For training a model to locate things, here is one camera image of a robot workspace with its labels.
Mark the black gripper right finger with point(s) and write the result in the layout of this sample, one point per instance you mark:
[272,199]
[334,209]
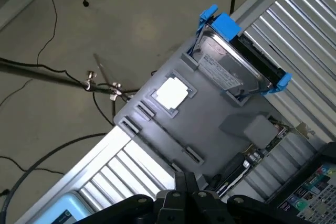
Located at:
[207,208]

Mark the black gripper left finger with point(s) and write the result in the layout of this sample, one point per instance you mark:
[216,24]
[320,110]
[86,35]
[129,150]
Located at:
[169,208]

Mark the green graphics card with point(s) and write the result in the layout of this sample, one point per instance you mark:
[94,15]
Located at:
[233,171]

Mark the gray plastic parts rack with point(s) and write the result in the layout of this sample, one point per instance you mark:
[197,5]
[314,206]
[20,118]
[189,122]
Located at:
[210,108]

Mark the light blue box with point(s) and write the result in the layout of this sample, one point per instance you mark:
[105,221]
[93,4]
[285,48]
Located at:
[60,208]

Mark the silver square CPU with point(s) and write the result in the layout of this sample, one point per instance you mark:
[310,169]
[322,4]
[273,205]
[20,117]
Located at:
[172,93]

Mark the hard disk in blue caddy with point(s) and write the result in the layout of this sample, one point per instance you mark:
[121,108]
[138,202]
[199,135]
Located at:
[225,58]

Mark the metal stand clamp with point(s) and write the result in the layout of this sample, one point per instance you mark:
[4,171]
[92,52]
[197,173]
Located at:
[90,75]

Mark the black stand rod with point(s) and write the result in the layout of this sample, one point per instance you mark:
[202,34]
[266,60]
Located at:
[39,73]

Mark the white floor platform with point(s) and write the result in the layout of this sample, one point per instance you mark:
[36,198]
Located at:
[15,1]

